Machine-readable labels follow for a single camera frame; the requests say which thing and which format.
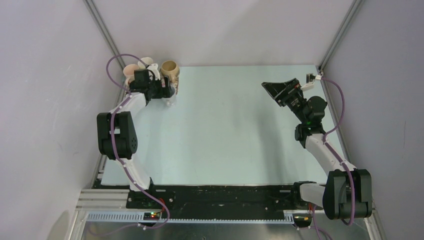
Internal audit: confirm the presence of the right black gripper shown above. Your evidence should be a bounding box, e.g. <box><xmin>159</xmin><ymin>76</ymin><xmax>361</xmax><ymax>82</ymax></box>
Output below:
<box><xmin>262</xmin><ymin>78</ymin><xmax>308</xmax><ymax>124</ymax></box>

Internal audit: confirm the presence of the beige ceramic mug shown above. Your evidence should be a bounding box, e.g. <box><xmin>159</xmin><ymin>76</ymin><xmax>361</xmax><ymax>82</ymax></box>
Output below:
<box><xmin>160</xmin><ymin>60</ymin><xmax>180</xmax><ymax>94</ymax></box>

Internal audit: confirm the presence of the yellow ceramic mug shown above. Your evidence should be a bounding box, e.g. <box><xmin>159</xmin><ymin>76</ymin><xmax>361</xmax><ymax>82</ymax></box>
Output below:
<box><xmin>137</xmin><ymin>57</ymin><xmax>155</xmax><ymax>69</ymax></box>

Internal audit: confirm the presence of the pink ceramic mug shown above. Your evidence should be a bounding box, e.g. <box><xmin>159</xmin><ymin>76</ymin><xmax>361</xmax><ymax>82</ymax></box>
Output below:
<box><xmin>122</xmin><ymin>64</ymin><xmax>140</xmax><ymax>82</ymax></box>

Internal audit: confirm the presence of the grey mug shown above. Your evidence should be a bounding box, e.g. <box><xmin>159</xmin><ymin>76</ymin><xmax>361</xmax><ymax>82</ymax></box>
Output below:
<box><xmin>165</xmin><ymin>95</ymin><xmax>177</xmax><ymax>107</ymax></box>

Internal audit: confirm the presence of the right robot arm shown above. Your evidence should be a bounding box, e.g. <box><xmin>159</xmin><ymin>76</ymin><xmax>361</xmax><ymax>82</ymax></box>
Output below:
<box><xmin>261</xmin><ymin>78</ymin><xmax>373</xmax><ymax>225</ymax></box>

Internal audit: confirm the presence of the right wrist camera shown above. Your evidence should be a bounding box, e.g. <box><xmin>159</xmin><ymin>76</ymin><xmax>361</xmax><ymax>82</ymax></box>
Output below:
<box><xmin>300</xmin><ymin>73</ymin><xmax>322</xmax><ymax>91</ymax></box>

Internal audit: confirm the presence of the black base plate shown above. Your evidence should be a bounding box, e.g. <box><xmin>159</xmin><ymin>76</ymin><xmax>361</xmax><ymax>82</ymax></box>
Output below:
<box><xmin>126</xmin><ymin>184</ymin><xmax>310</xmax><ymax>221</ymax></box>

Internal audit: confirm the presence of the grey cable duct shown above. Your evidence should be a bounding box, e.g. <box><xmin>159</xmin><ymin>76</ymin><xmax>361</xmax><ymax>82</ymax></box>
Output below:
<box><xmin>85</xmin><ymin>211</ymin><xmax>296</xmax><ymax>224</ymax></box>

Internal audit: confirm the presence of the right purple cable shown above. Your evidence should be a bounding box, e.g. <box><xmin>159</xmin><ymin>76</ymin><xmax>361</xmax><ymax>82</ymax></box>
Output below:
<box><xmin>319</xmin><ymin>77</ymin><xmax>356</xmax><ymax>226</ymax></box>

